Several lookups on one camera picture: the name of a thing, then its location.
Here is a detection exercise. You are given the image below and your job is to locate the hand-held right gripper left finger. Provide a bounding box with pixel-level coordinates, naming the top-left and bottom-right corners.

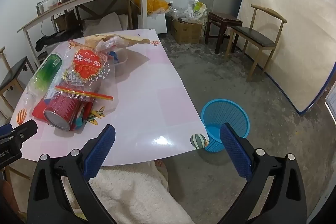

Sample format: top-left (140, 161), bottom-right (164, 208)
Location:
top-left (27, 124), bottom-right (116, 224)

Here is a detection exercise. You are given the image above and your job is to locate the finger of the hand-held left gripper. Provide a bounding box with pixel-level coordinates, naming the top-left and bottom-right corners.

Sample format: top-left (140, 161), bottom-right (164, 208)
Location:
top-left (10, 120), bottom-right (38, 147)
top-left (0, 123), bottom-right (12, 138)

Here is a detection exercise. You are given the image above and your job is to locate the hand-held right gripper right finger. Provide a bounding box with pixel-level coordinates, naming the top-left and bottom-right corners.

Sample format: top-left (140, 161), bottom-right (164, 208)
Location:
top-left (220, 122), bottom-right (307, 224)

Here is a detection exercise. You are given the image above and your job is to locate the red snack bag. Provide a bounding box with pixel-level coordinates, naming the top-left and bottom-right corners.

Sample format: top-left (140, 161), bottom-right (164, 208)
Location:
top-left (32, 97), bottom-right (106, 130)

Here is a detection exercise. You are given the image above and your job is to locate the red drink can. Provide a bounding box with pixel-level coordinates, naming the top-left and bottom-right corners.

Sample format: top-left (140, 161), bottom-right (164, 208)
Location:
top-left (43, 94), bottom-right (84, 132)

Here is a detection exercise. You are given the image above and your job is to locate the blue plastic wastebasket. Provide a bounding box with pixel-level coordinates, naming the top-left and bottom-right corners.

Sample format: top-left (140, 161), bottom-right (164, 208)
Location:
top-left (201, 99), bottom-right (250, 153)

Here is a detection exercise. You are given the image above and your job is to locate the white fluffy clothing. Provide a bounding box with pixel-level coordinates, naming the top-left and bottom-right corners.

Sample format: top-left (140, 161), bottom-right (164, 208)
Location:
top-left (64, 161), bottom-right (195, 224)

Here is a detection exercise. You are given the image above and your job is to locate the wooden chair with dark seat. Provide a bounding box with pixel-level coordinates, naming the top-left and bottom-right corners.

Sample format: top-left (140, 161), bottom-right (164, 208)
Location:
top-left (0, 46), bottom-right (36, 114)

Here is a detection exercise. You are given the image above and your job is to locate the clear zip bag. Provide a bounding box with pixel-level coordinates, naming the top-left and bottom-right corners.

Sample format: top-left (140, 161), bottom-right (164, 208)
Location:
top-left (43, 85), bottom-right (114, 120)

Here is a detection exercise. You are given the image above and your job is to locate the green plastic bottle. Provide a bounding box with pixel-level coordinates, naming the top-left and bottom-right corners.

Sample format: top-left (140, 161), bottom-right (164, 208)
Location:
top-left (23, 53), bottom-right (63, 106)

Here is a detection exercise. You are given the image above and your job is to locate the clear bag with red print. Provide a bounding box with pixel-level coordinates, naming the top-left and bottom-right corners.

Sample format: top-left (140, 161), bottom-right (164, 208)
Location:
top-left (62, 40), bottom-right (117, 99)

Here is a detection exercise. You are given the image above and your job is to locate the dark cloth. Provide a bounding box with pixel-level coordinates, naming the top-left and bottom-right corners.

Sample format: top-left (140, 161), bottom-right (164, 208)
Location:
top-left (35, 30), bottom-right (84, 51)

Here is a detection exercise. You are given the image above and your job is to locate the blue wrapper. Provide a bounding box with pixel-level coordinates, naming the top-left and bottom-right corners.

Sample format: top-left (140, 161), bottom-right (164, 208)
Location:
top-left (109, 50), bottom-right (121, 64)

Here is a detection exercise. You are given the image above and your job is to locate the white paper bowl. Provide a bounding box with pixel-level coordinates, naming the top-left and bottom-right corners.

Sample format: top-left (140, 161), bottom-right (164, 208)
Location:
top-left (110, 46), bottom-right (129, 66)

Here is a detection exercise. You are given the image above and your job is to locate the brown paper sheet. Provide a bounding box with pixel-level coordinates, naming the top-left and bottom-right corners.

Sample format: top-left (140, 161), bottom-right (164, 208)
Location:
top-left (87, 34), bottom-right (151, 49)

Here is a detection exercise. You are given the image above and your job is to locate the wooden chair with curved back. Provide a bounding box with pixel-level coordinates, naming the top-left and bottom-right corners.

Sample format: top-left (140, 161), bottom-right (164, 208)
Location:
top-left (225, 4), bottom-right (287, 83)

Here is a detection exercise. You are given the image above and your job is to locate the glass container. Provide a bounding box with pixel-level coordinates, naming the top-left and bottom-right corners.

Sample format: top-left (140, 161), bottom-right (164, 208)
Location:
top-left (36, 0), bottom-right (61, 16)

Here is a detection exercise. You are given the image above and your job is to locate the cardboard box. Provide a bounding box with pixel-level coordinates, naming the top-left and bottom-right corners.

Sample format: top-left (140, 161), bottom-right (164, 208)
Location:
top-left (171, 18), bottom-right (203, 44)

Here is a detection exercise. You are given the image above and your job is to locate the cream mattress with blue edge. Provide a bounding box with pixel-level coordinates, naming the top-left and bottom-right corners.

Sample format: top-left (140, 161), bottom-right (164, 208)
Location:
top-left (236, 0), bottom-right (336, 116)

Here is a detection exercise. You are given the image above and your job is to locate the dark wooden stool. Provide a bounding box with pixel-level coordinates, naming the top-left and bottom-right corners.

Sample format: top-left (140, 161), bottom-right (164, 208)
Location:
top-left (204, 12), bottom-right (243, 54)

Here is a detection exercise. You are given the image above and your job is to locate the white box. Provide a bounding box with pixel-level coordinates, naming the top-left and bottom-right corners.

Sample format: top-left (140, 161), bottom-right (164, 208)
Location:
top-left (147, 13), bottom-right (167, 34)

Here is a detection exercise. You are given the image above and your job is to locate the white and green printed bag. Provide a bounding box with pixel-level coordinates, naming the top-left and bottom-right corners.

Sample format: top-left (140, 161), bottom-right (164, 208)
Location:
top-left (192, 1), bottom-right (208, 19)

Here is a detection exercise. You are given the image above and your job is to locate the pile of clear plastic bags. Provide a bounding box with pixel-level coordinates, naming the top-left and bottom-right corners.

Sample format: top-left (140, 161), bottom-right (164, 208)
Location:
top-left (168, 0), bottom-right (195, 24)

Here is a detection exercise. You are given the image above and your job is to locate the yellow plastic bag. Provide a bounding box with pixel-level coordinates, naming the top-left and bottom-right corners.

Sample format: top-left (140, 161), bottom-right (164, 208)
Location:
top-left (146, 0), bottom-right (171, 16)

